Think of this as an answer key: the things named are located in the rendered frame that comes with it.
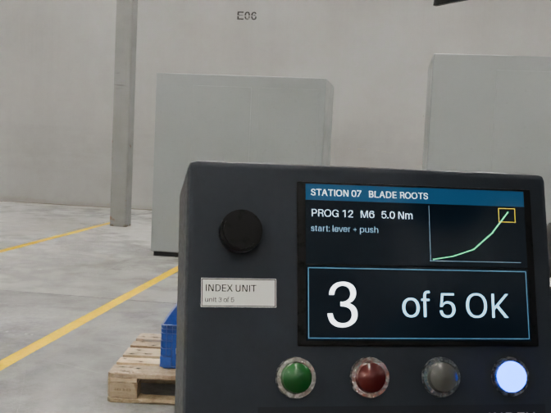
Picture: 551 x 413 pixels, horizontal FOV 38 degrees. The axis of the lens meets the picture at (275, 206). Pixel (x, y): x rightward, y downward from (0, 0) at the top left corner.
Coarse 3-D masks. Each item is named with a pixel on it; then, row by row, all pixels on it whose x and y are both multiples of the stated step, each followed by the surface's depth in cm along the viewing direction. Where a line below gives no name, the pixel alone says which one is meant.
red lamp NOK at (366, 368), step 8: (360, 360) 53; (368, 360) 53; (376, 360) 53; (352, 368) 53; (360, 368) 52; (368, 368) 52; (376, 368) 52; (384, 368) 53; (352, 376) 52; (360, 376) 52; (368, 376) 52; (376, 376) 52; (384, 376) 52; (352, 384) 52; (360, 384) 52; (368, 384) 52; (376, 384) 52; (384, 384) 53; (360, 392) 52; (368, 392) 52; (376, 392) 52
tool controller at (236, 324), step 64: (192, 192) 53; (256, 192) 54; (320, 192) 54; (384, 192) 55; (448, 192) 56; (512, 192) 57; (192, 256) 52; (256, 256) 53; (320, 256) 53; (384, 256) 54; (448, 256) 55; (512, 256) 56; (192, 320) 51; (256, 320) 52; (384, 320) 53; (448, 320) 54; (512, 320) 55; (192, 384) 51; (256, 384) 51; (320, 384) 52
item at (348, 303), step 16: (320, 272) 53; (336, 272) 53; (352, 272) 54; (368, 272) 54; (320, 288) 53; (336, 288) 53; (352, 288) 53; (368, 288) 54; (320, 304) 53; (336, 304) 53; (352, 304) 53; (368, 304) 53; (320, 320) 53; (336, 320) 53; (352, 320) 53; (368, 320) 53; (320, 336) 52; (336, 336) 53; (352, 336) 53; (368, 336) 53
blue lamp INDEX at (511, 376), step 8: (504, 360) 54; (512, 360) 54; (496, 368) 54; (504, 368) 54; (512, 368) 54; (520, 368) 54; (496, 376) 54; (504, 376) 54; (512, 376) 54; (520, 376) 54; (528, 376) 54; (496, 384) 54; (504, 384) 54; (512, 384) 53; (520, 384) 54; (504, 392) 54; (512, 392) 54; (520, 392) 54
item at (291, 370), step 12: (288, 360) 52; (300, 360) 52; (276, 372) 52; (288, 372) 51; (300, 372) 51; (312, 372) 52; (276, 384) 52; (288, 384) 51; (300, 384) 51; (312, 384) 52; (288, 396) 51; (300, 396) 51
